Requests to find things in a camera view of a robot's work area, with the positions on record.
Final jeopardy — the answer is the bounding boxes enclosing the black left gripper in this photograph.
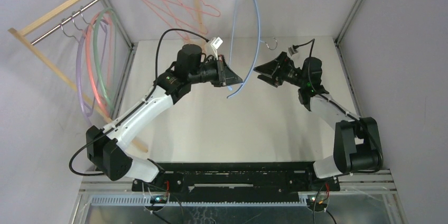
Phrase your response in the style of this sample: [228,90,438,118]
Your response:
[188,55,242,88]

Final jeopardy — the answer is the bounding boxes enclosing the blue plastic hanger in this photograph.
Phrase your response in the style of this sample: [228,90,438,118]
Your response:
[226,0,278,99]

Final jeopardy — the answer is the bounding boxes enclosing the green plastic hanger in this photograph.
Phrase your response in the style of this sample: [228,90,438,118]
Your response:
[83,7,118,116]

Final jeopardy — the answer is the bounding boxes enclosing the pink curved plastic hanger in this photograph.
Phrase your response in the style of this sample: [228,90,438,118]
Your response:
[74,8,118,119]

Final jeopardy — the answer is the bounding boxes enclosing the purple plastic hanger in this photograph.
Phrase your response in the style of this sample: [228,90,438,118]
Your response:
[60,20,109,127]

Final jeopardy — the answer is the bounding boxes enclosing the pink notched hanger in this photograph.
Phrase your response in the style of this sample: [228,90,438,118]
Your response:
[125,0,203,40]

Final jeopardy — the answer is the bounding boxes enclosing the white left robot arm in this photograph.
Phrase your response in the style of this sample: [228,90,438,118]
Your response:
[86,44,243,191]

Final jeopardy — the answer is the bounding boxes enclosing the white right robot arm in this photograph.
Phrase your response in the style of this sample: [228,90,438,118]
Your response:
[254,52,384,190]

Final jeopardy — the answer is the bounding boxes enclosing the metal rack hanging rod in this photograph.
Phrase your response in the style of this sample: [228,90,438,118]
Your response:
[20,0,110,45]

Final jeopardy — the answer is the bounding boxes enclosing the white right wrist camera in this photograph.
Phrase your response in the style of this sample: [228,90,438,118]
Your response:
[288,45,300,57]

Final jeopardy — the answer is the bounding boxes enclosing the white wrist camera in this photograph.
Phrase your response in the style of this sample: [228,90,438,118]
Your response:
[288,45,300,57]
[205,37,223,58]

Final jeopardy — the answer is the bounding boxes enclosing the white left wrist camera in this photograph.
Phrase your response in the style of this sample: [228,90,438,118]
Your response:
[205,37,223,58]

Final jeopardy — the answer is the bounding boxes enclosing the right aluminium frame post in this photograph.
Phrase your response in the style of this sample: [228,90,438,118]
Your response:
[334,0,364,46]

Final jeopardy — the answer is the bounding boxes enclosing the aluminium frame post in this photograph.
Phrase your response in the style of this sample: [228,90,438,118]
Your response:
[83,0,137,52]
[334,0,364,46]

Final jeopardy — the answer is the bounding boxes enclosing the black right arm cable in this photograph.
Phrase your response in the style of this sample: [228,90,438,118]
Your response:
[295,39,384,174]

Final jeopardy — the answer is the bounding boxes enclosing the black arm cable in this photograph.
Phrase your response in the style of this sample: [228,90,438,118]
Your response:
[68,28,211,177]
[295,39,384,174]

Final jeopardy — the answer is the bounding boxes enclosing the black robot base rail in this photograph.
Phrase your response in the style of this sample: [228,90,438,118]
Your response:
[118,162,345,205]

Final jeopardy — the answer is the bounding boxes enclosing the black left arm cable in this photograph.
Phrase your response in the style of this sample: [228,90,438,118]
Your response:
[68,28,211,177]

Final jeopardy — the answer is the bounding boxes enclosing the left aluminium frame post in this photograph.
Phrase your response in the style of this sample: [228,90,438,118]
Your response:
[83,0,137,52]

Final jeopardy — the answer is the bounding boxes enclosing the wooden clothes rack frame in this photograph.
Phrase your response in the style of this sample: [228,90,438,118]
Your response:
[7,0,226,154]

